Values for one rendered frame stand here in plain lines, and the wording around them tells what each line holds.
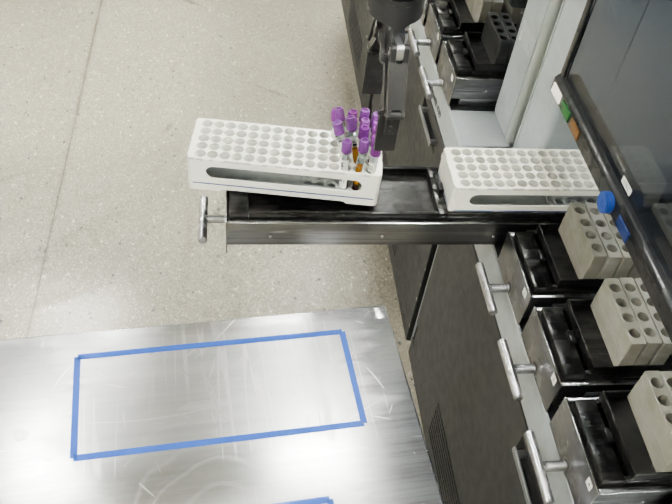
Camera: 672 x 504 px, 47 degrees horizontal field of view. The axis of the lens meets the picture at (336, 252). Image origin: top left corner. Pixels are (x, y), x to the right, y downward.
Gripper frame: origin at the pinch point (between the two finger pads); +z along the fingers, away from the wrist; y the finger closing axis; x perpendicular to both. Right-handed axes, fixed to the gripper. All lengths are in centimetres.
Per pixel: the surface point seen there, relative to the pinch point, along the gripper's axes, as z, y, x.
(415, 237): 19.0, 7.2, 7.6
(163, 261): 96, -58, -41
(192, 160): 8.6, 0.6, -27.4
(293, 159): 8.3, 0.7, -12.2
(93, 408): 14, 40, -38
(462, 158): 10.0, -1.7, 15.3
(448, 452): 71, 18, 21
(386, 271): 97, -54, 22
